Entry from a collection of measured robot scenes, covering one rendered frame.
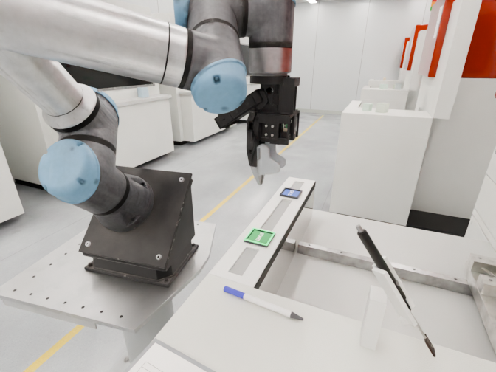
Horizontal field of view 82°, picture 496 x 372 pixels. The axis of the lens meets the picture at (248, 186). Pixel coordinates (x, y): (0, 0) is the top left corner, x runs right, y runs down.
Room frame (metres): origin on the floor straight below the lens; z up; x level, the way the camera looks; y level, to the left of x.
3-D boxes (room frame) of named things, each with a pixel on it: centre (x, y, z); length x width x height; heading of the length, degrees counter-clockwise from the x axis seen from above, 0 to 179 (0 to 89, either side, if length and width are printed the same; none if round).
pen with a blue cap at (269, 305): (0.35, -0.02, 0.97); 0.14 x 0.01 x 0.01; 62
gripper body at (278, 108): (0.54, -0.05, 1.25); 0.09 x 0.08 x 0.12; 67
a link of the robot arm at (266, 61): (0.55, -0.04, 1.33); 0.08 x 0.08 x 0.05
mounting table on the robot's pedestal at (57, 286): (0.69, 0.34, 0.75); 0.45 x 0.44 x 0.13; 75
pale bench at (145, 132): (3.76, 1.93, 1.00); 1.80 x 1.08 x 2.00; 157
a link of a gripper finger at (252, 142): (0.54, -0.01, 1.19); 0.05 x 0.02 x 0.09; 157
